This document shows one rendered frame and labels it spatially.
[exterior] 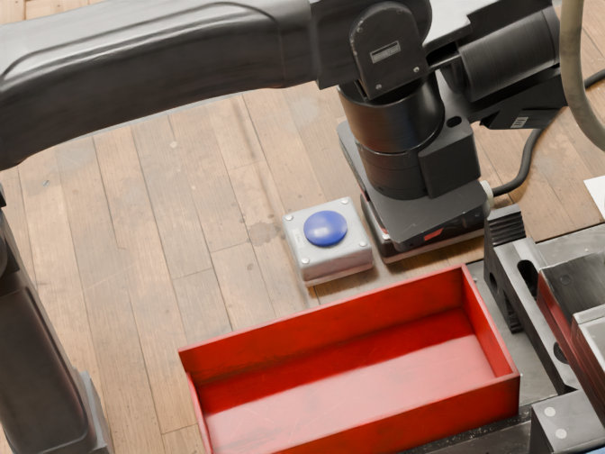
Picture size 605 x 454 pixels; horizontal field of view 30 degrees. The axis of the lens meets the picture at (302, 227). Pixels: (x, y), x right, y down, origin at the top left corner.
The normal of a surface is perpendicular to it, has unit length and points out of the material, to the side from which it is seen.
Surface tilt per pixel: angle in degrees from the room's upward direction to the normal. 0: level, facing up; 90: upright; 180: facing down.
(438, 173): 98
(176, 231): 0
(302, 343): 90
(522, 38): 61
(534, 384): 0
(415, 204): 13
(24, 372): 90
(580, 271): 0
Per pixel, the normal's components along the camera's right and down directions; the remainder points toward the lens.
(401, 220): -0.23, -0.47
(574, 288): -0.11, -0.64
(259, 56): 0.11, 0.71
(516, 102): 0.36, 0.77
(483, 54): 0.09, 0.23
